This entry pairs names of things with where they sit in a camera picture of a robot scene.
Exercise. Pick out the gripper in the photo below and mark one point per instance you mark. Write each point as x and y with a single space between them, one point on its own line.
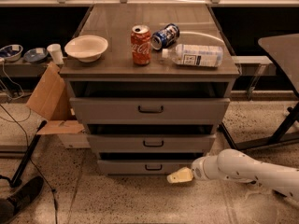
199 170

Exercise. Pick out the grey bottom drawer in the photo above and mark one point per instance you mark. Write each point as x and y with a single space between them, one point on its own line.
141 167

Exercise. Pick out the grey drawer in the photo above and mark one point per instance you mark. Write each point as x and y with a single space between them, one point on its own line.
141 167
151 143
149 110

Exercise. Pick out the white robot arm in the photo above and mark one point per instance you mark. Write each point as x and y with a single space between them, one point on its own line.
233 165

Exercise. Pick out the grey middle drawer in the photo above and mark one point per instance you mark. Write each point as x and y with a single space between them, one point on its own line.
151 143

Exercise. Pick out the grey drawer cabinet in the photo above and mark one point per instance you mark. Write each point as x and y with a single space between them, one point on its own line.
115 75

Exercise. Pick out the grey top drawer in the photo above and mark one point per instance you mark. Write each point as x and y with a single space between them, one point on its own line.
149 110

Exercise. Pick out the black stand leg right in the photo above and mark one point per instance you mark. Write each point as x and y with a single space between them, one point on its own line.
227 136

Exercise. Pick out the black stand leg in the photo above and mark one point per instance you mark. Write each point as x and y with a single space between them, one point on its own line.
227 136
16 179

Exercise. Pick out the clear plastic water bottle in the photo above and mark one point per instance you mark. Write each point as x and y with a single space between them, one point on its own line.
194 55

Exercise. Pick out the blue soda can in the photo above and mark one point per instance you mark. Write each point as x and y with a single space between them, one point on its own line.
165 37

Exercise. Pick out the red cola can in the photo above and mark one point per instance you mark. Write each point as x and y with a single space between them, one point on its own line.
140 44

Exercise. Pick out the brown cardboard box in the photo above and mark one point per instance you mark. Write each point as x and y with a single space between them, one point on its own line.
51 102

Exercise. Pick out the white bowl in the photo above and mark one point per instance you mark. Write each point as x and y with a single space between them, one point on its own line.
86 48

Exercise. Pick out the black stand leg left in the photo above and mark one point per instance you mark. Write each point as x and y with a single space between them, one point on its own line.
16 179

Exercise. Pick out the black shoe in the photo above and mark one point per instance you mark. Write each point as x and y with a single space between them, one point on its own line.
11 206

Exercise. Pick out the white paper cup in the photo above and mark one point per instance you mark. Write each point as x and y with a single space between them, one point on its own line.
56 53

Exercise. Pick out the blue patterned bowl right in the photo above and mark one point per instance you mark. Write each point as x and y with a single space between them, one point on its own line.
37 55

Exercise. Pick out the blue patterned bowl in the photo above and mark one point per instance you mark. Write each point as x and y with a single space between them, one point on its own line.
11 53
37 55

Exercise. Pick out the blue patterned bowl left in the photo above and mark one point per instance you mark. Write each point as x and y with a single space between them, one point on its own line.
11 53

